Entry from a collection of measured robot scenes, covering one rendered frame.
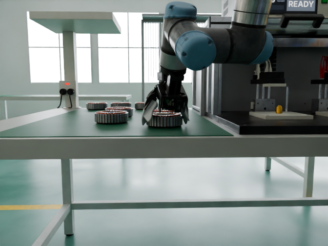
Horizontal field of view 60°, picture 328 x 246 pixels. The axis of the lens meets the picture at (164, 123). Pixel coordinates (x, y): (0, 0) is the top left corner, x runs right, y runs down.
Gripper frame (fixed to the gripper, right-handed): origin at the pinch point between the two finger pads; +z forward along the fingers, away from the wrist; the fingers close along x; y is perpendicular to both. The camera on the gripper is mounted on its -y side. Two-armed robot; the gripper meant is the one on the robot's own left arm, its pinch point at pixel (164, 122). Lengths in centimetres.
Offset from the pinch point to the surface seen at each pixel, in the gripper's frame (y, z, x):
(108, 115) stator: -6.5, 1.6, -16.9
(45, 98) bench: -272, 161, -94
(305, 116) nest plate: 7.0, -5.9, 42.4
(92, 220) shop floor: -47, 115, -27
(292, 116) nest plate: 6.3, -5.7, 38.5
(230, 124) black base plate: 8.9, -5.3, 17.0
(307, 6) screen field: -28, -30, 55
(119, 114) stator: -6.9, 1.8, -13.2
